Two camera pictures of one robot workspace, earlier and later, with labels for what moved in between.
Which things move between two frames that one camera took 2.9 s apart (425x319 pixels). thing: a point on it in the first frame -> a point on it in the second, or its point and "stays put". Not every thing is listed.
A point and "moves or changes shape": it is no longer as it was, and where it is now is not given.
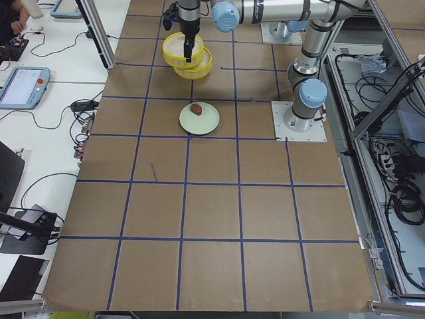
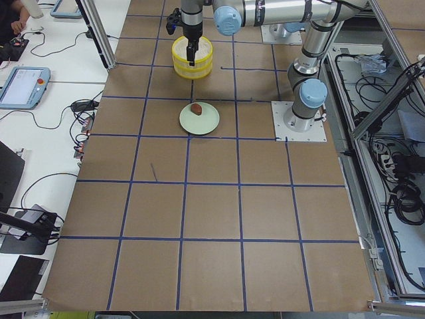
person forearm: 17,26 stays put
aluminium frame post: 97,30 stays put
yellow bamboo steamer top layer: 173,50 moves or changes shape
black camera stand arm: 42,228 stays put
